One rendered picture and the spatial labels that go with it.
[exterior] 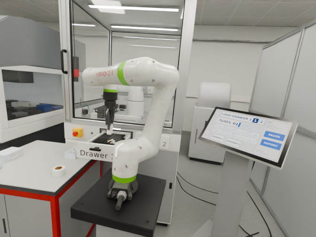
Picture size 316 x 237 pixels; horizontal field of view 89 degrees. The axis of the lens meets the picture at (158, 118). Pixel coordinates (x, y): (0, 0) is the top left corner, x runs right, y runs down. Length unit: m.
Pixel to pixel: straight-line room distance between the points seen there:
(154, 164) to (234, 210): 0.69
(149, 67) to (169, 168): 0.99
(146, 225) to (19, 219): 0.80
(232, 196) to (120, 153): 0.93
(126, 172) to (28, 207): 0.62
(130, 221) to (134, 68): 0.61
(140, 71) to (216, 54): 3.92
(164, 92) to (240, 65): 3.89
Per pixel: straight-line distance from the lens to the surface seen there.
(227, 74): 4.51
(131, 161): 0.80
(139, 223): 0.76
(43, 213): 1.20
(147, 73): 0.66
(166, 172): 1.48
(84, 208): 0.83
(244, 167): 1.28
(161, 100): 0.81
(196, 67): 4.43
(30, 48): 1.85
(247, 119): 1.26
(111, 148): 1.09
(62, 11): 1.62
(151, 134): 0.86
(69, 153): 1.37
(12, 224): 1.38
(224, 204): 1.48
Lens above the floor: 1.35
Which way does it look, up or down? 12 degrees down
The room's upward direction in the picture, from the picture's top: 5 degrees clockwise
